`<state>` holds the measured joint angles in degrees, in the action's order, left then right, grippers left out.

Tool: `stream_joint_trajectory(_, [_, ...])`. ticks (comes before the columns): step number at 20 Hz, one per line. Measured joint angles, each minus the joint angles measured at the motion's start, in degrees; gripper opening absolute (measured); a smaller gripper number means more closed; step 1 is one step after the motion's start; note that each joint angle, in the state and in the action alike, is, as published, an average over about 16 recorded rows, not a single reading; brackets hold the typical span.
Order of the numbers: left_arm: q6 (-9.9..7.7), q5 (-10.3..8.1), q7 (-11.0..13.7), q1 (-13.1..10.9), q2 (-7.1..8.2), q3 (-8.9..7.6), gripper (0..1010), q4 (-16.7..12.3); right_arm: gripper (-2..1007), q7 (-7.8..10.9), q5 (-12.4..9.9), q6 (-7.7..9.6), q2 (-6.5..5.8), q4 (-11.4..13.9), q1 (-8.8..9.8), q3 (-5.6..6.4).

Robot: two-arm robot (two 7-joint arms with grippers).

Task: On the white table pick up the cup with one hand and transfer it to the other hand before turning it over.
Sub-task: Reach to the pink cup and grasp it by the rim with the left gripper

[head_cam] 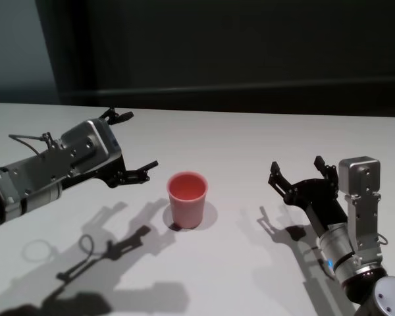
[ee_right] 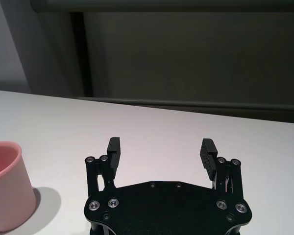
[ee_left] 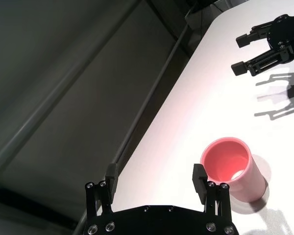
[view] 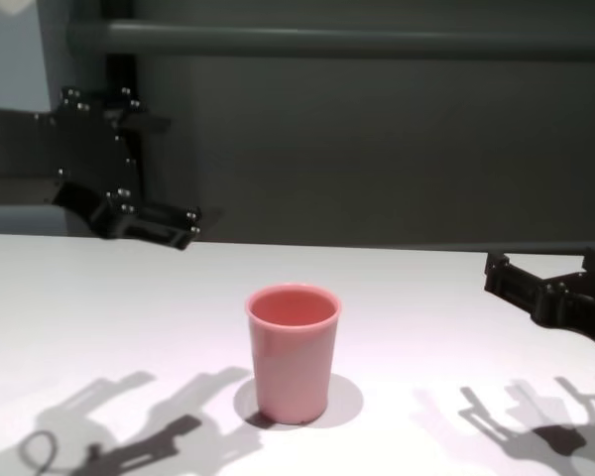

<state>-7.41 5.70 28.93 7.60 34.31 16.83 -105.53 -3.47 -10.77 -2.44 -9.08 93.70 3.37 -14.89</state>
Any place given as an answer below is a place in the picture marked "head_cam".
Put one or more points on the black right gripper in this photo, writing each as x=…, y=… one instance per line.
x=316, y=197

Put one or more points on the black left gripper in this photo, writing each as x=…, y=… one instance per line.
x=116, y=174

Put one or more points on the pink plastic cup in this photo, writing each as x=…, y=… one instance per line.
x=187, y=207

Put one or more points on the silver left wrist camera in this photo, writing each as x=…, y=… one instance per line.
x=85, y=145

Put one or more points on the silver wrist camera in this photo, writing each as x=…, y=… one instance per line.
x=85, y=145
x=358, y=177

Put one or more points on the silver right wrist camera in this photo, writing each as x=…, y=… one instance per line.
x=358, y=177

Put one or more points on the dark vertical frame post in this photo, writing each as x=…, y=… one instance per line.
x=69, y=66

